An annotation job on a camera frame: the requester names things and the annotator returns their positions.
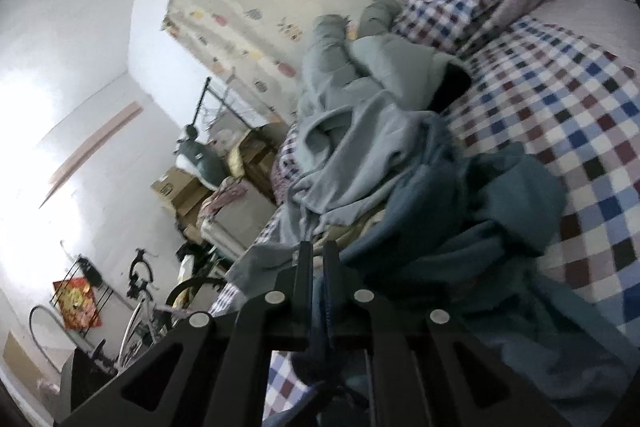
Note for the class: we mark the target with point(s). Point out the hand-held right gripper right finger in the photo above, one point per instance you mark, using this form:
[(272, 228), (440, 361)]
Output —
[(332, 277)]

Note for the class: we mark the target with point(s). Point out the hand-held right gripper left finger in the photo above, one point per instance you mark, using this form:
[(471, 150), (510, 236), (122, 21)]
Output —
[(302, 277)]

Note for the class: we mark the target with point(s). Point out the teal blue shirt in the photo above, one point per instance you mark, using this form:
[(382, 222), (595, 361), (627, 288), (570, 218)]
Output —
[(475, 207)]

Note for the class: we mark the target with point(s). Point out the black clothes rack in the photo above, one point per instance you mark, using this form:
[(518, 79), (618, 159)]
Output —
[(202, 99)]

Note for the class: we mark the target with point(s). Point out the beige shirt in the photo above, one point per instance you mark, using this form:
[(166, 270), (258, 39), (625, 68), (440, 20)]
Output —
[(350, 232)]

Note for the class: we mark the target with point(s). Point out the pink cloth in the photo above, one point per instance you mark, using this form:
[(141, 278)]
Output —
[(222, 199)]

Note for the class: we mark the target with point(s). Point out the light blue-grey shirt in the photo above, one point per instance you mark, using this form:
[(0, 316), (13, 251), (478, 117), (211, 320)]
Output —
[(360, 147)]

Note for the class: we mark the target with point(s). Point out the bicycle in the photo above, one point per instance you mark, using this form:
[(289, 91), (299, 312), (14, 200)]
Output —
[(140, 322)]

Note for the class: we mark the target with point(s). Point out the checked bed sheet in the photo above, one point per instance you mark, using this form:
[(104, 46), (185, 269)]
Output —
[(575, 132)]

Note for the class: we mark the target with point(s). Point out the red wall poster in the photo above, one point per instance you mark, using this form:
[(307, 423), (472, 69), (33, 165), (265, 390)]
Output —
[(77, 304)]

